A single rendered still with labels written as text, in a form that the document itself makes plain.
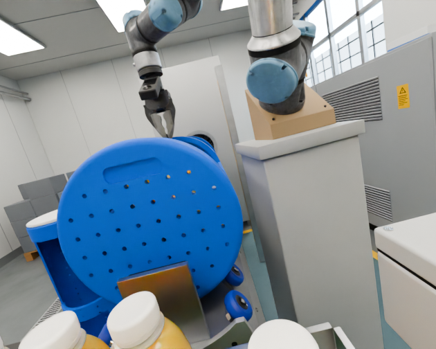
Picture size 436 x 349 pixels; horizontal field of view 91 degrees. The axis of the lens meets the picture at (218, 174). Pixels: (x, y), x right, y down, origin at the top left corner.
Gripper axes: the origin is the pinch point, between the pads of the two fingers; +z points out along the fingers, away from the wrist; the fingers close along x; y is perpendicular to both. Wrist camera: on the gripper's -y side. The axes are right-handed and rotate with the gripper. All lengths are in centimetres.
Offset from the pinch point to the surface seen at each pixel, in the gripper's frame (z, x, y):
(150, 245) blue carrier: 16.5, 0.7, -37.1
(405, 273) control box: 16, -24, -54
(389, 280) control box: 18, -24, -52
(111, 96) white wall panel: -138, 182, 468
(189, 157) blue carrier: 4.9, -8.7, -37.1
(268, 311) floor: 124, -23, 53
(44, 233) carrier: 24, 62, 17
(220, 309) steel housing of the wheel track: 31.0, -6.9, -36.6
